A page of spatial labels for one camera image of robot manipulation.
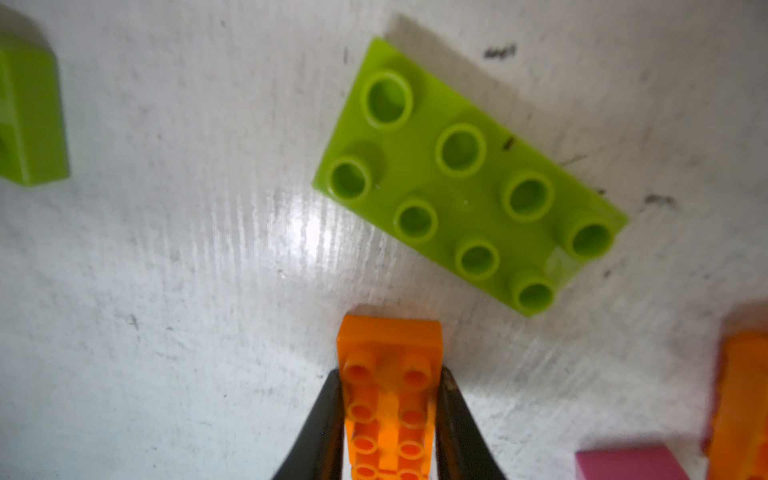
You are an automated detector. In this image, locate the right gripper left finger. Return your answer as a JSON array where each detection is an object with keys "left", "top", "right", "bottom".
[{"left": 273, "top": 369, "right": 345, "bottom": 480}]

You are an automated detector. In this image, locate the pink small square brick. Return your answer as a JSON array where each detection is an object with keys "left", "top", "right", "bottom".
[{"left": 575, "top": 446, "right": 689, "bottom": 480}]

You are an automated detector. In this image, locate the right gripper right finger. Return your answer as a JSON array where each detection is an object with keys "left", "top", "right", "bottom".
[{"left": 435, "top": 366, "right": 507, "bottom": 480}]

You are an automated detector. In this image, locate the green brick lower left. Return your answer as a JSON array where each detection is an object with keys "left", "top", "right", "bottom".
[{"left": 1, "top": 32, "right": 70, "bottom": 186}]

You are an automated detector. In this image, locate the green brick lower centre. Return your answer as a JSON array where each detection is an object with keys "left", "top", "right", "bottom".
[{"left": 313, "top": 38, "right": 628, "bottom": 316}]

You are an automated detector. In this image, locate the green brick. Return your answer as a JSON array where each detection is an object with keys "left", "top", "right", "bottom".
[
  {"left": 1, "top": 32, "right": 70, "bottom": 186},
  {"left": 313, "top": 38, "right": 628, "bottom": 316}
]

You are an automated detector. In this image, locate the orange brick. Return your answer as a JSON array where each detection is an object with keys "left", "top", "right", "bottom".
[
  {"left": 336, "top": 315, "right": 443, "bottom": 479},
  {"left": 707, "top": 332, "right": 767, "bottom": 480}
]

